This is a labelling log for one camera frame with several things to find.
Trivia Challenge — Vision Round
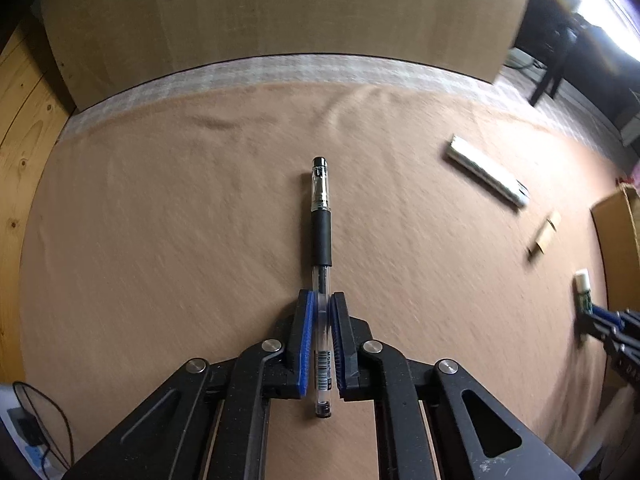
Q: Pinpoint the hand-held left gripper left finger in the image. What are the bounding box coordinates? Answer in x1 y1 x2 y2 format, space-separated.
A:
65 289 317 480

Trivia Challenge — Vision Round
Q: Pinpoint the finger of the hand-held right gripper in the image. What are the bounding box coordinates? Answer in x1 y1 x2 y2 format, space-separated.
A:
589 306 640 336
575 316 631 356

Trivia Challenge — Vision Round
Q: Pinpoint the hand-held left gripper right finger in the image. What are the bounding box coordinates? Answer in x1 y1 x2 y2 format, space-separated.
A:
331 291 581 480

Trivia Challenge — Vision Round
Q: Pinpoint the green and white glue stick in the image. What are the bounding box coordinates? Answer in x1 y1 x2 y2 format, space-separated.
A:
574 270 596 341

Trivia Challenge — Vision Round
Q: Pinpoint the cardboard box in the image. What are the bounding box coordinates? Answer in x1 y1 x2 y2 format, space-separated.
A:
590 190 640 311

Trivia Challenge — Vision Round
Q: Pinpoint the clear black gel pen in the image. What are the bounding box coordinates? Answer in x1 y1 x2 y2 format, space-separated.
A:
306 156 335 420

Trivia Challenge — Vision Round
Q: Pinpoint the wooden clothespin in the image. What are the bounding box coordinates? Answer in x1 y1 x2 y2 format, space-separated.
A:
527 211 562 256

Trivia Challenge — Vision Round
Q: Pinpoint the patterned white lighter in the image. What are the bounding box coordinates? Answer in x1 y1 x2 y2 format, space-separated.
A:
446 134 530 209

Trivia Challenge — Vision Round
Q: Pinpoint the black tripod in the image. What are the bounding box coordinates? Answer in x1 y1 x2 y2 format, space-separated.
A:
530 10 601 107

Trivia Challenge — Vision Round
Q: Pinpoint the grey checkered cloth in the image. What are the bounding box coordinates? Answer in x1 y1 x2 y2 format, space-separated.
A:
60 52 640 161

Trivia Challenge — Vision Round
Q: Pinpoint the white power strip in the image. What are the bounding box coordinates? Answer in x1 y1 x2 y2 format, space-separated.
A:
0 385 56 480

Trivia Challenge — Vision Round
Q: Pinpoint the light wooden board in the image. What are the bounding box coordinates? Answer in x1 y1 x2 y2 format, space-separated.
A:
37 0 536 111

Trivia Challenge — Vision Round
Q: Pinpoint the pine slat panel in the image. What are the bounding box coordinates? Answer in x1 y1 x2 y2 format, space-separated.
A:
0 25 77 376

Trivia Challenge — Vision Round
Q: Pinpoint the black cable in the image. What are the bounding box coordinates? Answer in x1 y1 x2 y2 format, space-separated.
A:
12 382 76 466

